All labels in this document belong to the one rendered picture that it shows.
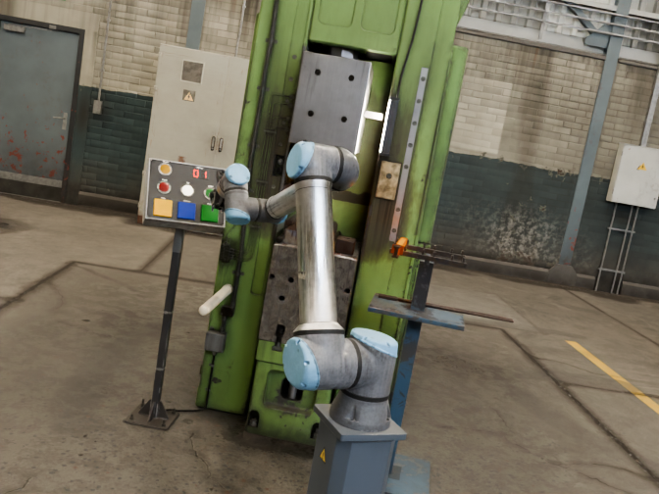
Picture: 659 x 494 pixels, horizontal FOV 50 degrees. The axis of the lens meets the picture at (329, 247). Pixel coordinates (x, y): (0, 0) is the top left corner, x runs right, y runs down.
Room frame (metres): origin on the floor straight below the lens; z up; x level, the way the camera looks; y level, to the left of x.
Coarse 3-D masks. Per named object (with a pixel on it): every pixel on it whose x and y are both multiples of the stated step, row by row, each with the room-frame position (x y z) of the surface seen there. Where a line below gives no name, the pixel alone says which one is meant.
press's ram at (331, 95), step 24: (312, 72) 3.18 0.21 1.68; (336, 72) 3.17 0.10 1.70; (360, 72) 3.17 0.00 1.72; (312, 96) 3.18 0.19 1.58; (336, 96) 3.17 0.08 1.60; (360, 96) 3.17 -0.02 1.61; (312, 120) 3.18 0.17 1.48; (336, 120) 3.17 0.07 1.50; (360, 120) 3.17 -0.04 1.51; (336, 144) 3.17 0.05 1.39; (360, 144) 3.54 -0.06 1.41
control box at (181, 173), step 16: (160, 160) 3.06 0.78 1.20; (160, 176) 3.03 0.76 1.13; (176, 176) 3.06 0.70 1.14; (192, 176) 3.09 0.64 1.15; (208, 176) 3.12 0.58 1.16; (144, 192) 3.04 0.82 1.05; (160, 192) 3.00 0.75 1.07; (176, 192) 3.02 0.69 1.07; (192, 192) 3.05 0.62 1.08; (144, 208) 2.97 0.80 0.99; (176, 208) 2.99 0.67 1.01; (160, 224) 2.99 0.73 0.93; (176, 224) 3.00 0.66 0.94; (192, 224) 3.00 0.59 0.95; (208, 224) 3.02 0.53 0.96; (224, 224) 3.05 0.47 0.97
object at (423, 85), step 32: (416, 0) 3.30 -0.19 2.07; (448, 0) 3.30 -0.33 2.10; (416, 32) 3.30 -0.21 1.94; (448, 32) 3.30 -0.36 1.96; (416, 64) 3.29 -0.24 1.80; (448, 64) 3.29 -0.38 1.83; (416, 96) 3.29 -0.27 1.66; (416, 128) 3.29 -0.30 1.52; (384, 160) 3.30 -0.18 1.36; (416, 160) 3.30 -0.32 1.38; (416, 192) 3.30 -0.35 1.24; (384, 224) 3.29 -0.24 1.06; (416, 224) 3.29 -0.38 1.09; (384, 256) 3.29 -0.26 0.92; (384, 288) 3.29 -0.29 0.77; (352, 320) 3.30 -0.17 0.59; (384, 320) 3.30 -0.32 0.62
